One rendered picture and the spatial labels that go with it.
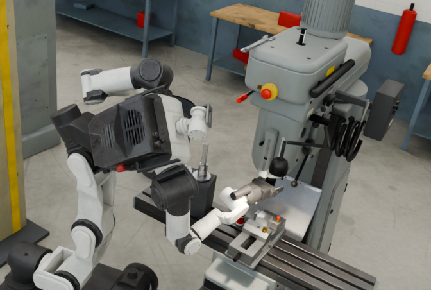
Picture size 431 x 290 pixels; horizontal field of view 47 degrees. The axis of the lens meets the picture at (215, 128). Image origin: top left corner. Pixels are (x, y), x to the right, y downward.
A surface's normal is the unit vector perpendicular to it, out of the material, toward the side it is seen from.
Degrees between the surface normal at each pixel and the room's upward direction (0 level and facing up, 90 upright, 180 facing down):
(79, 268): 90
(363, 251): 0
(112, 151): 75
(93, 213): 90
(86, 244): 90
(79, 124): 12
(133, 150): 65
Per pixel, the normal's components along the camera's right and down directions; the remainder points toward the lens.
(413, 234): 0.13, -0.87
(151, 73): -0.18, -0.05
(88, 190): -0.30, 0.41
